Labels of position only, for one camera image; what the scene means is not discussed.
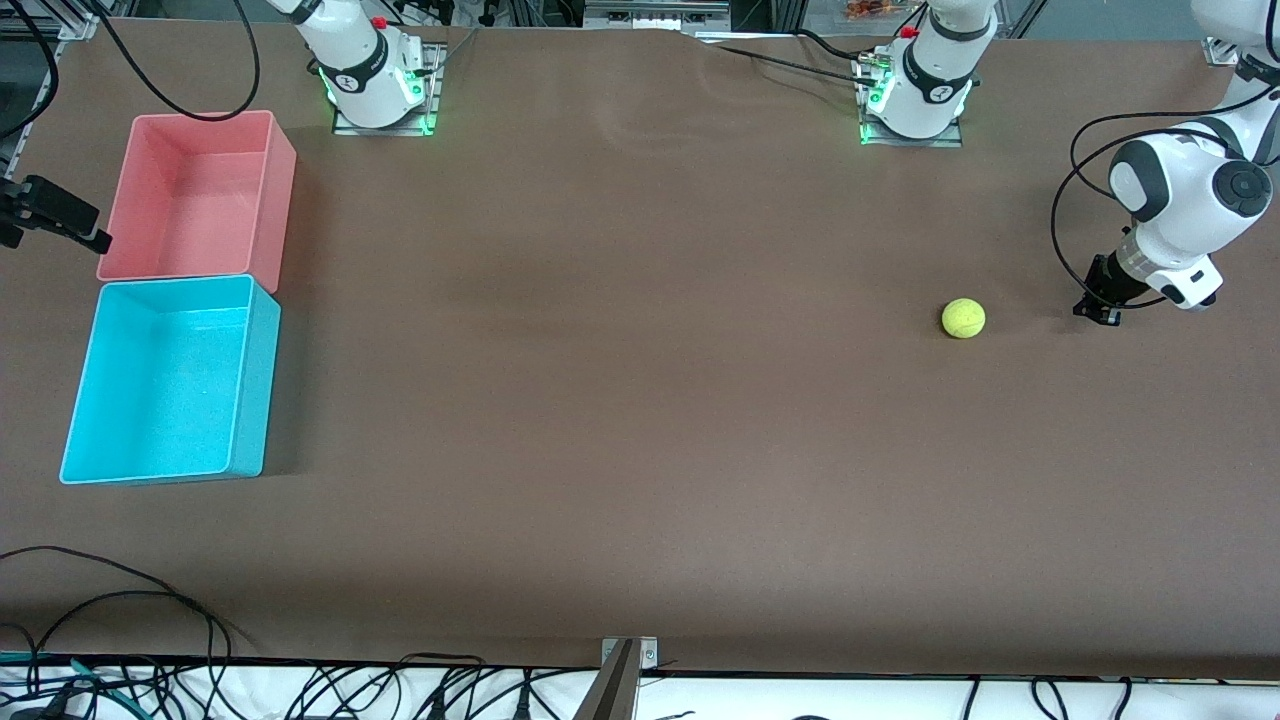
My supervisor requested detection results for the yellow-green tennis ball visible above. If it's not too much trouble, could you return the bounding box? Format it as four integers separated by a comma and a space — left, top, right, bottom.
941, 297, 987, 340

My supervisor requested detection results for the pink plastic bin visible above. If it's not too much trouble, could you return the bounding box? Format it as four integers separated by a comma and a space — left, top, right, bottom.
96, 110, 298, 295

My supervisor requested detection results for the blue plastic bin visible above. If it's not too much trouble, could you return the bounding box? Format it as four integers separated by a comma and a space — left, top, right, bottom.
59, 274, 283, 486

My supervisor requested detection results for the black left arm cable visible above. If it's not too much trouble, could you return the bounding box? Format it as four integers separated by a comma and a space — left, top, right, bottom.
1050, 85, 1280, 306

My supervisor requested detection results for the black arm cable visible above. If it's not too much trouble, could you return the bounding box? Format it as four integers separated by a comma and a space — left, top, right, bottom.
95, 0, 263, 122
1050, 85, 1280, 306

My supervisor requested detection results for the aluminium side rail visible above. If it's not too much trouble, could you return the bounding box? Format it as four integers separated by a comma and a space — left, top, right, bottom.
0, 15, 101, 196

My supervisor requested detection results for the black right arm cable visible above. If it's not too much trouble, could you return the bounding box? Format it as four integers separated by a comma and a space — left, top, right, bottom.
95, 0, 263, 122

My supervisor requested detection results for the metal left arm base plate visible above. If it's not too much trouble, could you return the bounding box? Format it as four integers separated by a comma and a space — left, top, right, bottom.
858, 50, 966, 149

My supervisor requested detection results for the long black looped cable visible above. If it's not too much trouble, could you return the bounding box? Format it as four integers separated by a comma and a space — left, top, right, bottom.
25, 590, 216, 701
0, 545, 241, 666

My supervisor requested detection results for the black base cable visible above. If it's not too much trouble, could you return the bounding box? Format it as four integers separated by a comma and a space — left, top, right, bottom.
795, 28, 871, 59
715, 44, 881, 89

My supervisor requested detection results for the thin grey cable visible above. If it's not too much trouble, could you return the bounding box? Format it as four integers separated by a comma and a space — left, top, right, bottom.
420, 25, 483, 79

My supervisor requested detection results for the teal cable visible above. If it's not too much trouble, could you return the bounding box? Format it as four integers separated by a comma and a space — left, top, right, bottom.
0, 652, 136, 716

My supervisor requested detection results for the grey aluminium frame beam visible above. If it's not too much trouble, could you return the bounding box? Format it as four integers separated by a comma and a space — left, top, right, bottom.
583, 0, 733, 33

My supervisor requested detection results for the small metal bracket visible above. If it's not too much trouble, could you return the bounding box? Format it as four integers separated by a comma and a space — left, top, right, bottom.
601, 637, 659, 669

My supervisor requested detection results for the dark metal camera post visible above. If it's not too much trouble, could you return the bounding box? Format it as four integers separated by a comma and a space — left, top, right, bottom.
572, 640, 641, 720

